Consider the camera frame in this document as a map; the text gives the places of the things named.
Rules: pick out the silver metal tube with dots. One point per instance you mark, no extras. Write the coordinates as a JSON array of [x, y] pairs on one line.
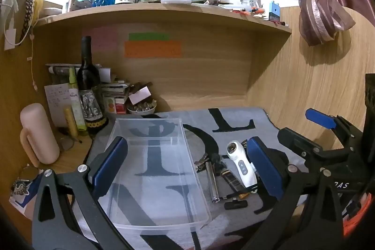
[[212, 182]]

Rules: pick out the white handheld device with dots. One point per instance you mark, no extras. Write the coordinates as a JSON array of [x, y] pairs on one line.
[[241, 163]]

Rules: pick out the blue and white card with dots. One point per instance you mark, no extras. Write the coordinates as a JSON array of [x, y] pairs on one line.
[[26, 203]]

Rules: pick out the clear plastic storage box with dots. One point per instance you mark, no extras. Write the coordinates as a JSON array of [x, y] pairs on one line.
[[164, 156]]

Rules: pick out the white hanging tag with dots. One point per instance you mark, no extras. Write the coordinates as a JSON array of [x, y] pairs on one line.
[[10, 39]]

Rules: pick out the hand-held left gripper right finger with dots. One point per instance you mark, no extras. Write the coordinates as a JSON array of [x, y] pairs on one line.
[[263, 168]]

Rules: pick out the yellow candle stick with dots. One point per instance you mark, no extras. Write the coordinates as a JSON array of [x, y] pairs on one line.
[[70, 124]]

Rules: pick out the white card box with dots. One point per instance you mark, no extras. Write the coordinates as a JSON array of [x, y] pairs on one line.
[[140, 95]]

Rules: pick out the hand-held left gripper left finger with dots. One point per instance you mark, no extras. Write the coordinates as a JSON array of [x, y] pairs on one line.
[[111, 163]]

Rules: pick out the orange sticky note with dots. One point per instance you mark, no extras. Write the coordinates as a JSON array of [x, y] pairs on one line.
[[152, 49]]

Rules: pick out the white bowl with small pieces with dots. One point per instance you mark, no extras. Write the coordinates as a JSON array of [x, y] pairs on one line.
[[142, 110]]

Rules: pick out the dark wine bottle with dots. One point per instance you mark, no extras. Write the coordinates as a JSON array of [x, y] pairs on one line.
[[88, 77]]

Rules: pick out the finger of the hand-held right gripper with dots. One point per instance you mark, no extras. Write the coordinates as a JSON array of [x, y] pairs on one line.
[[296, 141], [319, 119]]

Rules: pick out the pink sticky note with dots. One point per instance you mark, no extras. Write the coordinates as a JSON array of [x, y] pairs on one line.
[[99, 39]]

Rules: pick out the black metal clip tool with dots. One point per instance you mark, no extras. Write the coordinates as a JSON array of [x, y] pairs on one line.
[[215, 159]]

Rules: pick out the rolled paper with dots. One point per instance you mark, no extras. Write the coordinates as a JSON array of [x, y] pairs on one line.
[[60, 70]]

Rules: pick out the wooden shelf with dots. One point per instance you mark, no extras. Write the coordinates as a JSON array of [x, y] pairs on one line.
[[164, 11]]

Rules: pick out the green sticky note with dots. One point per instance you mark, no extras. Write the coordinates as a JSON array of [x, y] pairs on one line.
[[149, 36]]

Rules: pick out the stack of books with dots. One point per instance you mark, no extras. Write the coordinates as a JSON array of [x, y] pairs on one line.
[[115, 97]]

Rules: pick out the green tube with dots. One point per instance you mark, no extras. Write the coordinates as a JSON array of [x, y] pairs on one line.
[[73, 97]]

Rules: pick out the white note paper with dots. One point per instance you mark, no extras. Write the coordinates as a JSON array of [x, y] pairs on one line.
[[57, 103]]

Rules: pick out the grey mat with black letters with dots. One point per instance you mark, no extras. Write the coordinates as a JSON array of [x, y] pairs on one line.
[[234, 220]]

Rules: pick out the blue block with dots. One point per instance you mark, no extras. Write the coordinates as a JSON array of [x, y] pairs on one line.
[[274, 11]]

